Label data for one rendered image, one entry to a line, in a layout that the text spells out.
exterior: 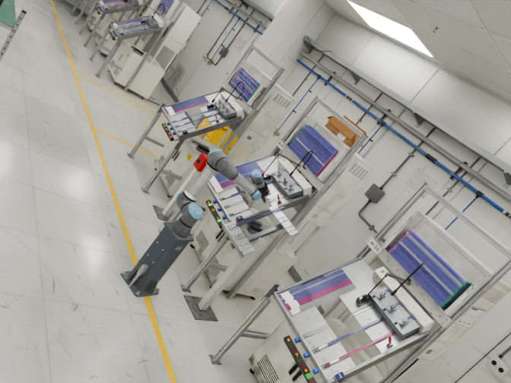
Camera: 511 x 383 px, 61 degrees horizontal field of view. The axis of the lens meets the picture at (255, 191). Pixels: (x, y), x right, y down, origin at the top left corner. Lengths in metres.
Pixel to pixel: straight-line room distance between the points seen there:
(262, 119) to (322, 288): 2.41
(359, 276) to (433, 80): 2.94
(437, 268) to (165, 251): 1.83
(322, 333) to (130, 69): 5.88
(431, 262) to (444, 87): 2.77
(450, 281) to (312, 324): 0.88
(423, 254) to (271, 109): 2.58
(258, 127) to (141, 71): 3.35
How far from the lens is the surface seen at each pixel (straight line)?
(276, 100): 4.86
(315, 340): 2.83
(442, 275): 2.93
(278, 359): 3.34
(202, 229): 4.28
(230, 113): 4.73
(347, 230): 5.18
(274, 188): 3.78
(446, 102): 5.22
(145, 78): 7.83
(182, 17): 7.67
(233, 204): 3.66
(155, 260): 3.26
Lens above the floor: 1.92
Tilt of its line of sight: 15 degrees down
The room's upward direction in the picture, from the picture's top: 38 degrees clockwise
